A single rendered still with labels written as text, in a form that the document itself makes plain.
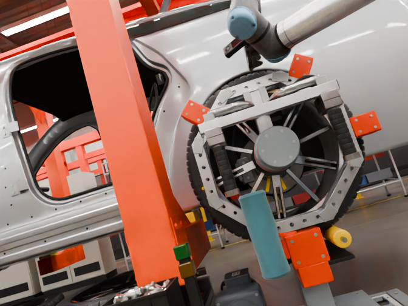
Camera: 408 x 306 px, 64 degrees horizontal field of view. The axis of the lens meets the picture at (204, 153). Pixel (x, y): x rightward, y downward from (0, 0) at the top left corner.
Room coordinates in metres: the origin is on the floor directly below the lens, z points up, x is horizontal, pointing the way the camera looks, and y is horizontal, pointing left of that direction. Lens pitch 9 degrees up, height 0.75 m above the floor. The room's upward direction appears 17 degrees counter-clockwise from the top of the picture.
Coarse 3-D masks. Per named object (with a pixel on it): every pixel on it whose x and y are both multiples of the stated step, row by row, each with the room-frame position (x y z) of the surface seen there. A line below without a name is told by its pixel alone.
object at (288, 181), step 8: (248, 144) 1.67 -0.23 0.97; (248, 160) 1.67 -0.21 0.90; (296, 168) 1.65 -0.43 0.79; (256, 176) 1.67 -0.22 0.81; (264, 176) 1.67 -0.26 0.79; (280, 176) 1.66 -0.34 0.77; (288, 176) 1.66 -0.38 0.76; (248, 184) 1.70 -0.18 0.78; (264, 184) 1.67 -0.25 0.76; (288, 184) 1.66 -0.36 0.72; (272, 192) 1.67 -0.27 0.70
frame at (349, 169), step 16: (256, 80) 1.11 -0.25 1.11; (272, 80) 1.10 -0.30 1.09; (224, 96) 1.12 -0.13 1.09; (240, 96) 1.13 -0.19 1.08; (192, 144) 1.14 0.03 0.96; (208, 160) 1.18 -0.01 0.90; (352, 160) 1.09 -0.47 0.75; (208, 176) 1.14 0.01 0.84; (352, 176) 1.09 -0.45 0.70; (208, 192) 1.14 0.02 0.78; (336, 192) 1.10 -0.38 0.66; (224, 208) 1.18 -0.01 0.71; (240, 208) 1.19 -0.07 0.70; (320, 208) 1.15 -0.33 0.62; (336, 208) 1.10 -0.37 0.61; (288, 224) 1.12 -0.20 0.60; (304, 224) 1.11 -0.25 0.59
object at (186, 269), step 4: (192, 260) 0.95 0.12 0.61; (180, 264) 0.93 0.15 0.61; (184, 264) 0.92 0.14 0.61; (188, 264) 0.92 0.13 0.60; (192, 264) 0.93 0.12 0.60; (180, 268) 0.92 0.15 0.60; (184, 268) 0.92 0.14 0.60; (188, 268) 0.92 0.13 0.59; (192, 268) 0.92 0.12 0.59; (180, 272) 0.93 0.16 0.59; (184, 272) 0.92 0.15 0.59; (188, 272) 0.92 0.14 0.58; (192, 272) 0.92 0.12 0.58; (196, 272) 0.95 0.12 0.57; (184, 276) 0.92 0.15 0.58; (188, 276) 0.92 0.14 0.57
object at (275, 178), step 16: (304, 112) 1.32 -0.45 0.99; (224, 128) 1.39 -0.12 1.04; (240, 128) 1.23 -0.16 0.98; (320, 128) 1.31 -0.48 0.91; (336, 144) 1.20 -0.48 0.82; (304, 160) 1.21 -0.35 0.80; (320, 160) 1.20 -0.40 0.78; (336, 160) 1.21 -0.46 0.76; (272, 176) 1.22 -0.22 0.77; (336, 176) 1.18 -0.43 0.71; (320, 192) 1.30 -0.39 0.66; (304, 208) 1.29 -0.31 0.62
